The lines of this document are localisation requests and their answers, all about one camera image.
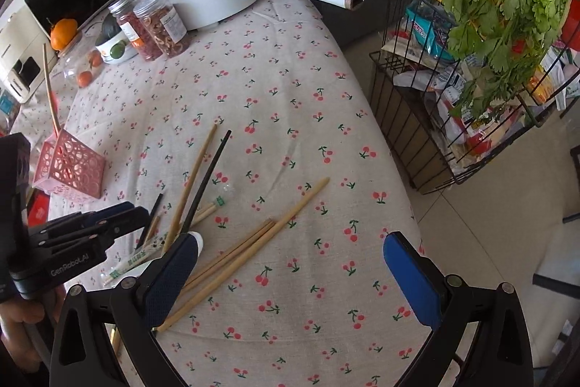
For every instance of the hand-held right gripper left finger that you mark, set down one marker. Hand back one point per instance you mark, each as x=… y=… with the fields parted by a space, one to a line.
x=170 y=282

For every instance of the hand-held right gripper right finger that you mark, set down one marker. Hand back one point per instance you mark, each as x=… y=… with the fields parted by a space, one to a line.
x=412 y=282

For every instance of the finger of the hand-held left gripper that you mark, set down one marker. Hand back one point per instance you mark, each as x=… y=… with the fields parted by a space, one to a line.
x=131 y=221
x=111 y=211

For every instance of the black chopstick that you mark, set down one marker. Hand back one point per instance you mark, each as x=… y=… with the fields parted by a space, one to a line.
x=152 y=219
x=210 y=169

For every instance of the paper disposable chopsticks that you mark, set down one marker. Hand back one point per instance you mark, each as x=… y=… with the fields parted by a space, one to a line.
x=136 y=260

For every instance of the pink perforated utensil holder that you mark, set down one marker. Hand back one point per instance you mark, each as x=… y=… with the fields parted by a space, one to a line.
x=72 y=165

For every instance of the wooden chopstick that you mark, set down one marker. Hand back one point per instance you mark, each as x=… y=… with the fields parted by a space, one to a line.
x=290 y=212
x=195 y=174
x=235 y=254
x=235 y=246
x=49 y=87

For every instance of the plastic disposable chopsticks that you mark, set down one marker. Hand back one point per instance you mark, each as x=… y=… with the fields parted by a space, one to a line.
x=213 y=205

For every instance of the person's left hand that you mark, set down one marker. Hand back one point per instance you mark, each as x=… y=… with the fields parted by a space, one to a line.
x=18 y=326

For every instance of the white ceramic spoon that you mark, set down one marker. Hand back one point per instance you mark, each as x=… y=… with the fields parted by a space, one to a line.
x=200 y=241

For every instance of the red box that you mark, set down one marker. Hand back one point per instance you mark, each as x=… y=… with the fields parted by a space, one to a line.
x=38 y=210

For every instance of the clear plastic fruit container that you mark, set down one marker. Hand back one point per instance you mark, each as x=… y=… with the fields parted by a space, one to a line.
x=84 y=60

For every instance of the small white labelled jar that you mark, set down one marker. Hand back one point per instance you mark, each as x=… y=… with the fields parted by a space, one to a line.
x=115 y=51

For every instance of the clear jar red dried fruit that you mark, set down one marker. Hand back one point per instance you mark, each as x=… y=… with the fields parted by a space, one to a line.
x=136 y=33

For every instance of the orange fruit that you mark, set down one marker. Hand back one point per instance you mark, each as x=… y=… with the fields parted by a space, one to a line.
x=63 y=34

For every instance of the white kitchen appliance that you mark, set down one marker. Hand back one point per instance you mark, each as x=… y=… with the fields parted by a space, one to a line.
x=18 y=47

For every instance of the clear jar dried fruit rings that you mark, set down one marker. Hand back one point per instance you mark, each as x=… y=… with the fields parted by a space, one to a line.
x=165 y=29

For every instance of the pile of snack packets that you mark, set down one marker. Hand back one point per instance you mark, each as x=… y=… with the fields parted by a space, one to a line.
x=453 y=97

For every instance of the cherry print tablecloth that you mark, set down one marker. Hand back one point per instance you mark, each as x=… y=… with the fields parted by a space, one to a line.
x=272 y=74

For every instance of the blue and white packet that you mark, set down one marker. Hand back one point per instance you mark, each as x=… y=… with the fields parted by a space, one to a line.
x=426 y=29

